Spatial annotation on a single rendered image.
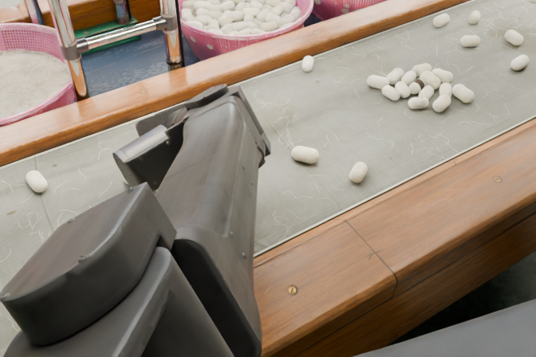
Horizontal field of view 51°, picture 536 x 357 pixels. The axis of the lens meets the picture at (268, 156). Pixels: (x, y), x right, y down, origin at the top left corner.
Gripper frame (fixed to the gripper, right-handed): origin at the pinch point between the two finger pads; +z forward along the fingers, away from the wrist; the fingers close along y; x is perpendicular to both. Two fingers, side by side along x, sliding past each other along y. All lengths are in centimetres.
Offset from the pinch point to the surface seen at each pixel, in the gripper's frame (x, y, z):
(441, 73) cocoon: 6.4, -43.4, -6.3
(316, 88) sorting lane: 1.7, -25.5, 1.5
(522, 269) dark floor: 71, -87, 36
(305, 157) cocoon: 9.0, -14.3, -9.5
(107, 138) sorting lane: -2.5, 6.6, 5.8
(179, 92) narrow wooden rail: -5.0, -5.7, 5.8
